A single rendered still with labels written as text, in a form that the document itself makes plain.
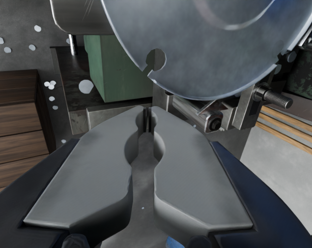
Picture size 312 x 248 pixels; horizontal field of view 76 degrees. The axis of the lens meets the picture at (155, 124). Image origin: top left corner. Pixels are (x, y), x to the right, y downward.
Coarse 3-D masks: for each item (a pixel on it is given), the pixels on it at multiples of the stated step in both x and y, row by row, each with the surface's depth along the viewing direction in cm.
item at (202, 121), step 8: (176, 96) 32; (176, 104) 32; (184, 104) 30; (192, 104) 28; (200, 104) 28; (184, 112) 30; (192, 112) 28; (216, 112) 26; (192, 120) 29; (200, 120) 27; (208, 120) 26; (216, 120) 26; (200, 128) 27; (208, 128) 27; (216, 128) 26
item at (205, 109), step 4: (212, 100) 26; (216, 100) 25; (208, 104) 25; (212, 104) 26; (216, 104) 26; (220, 104) 26; (204, 108) 25; (208, 108) 26; (212, 108) 26; (216, 108) 26; (220, 108) 27; (224, 108) 27; (200, 112) 25; (204, 112) 26; (208, 112) 26
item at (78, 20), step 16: (64, 0) 15; (80, 0) 15; (96, 0) 15; (64, 16) 15; (80, 16) 15; (96, 16) 16; (64, 32) 16; (80, 32) 16; (96, 32) 16; (112, 32) 17
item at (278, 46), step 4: (280, 40) 26; (276, 44) 26; (280, 44) 26; (272, 48) 26; (276, 48) 26; (280, 48) 27; (272, 52) 26; (276, 52) 27; (272, 56) 27; (276, 56) 27
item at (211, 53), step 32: (128, 0) 16; (160, 0) 17; (192, 0) 18; (224, 0) 19; (256, 0) 21; (288, 0) 23; (128, 32) 17; (160, 32) 19; (192, 32) 20; (224, 32) 22; (256, 32) 24; (288, 32) 26; (192, 64) 22; (224, 64) 24; (256, 64) 26; (192, 96) 24; (224, 96) 26
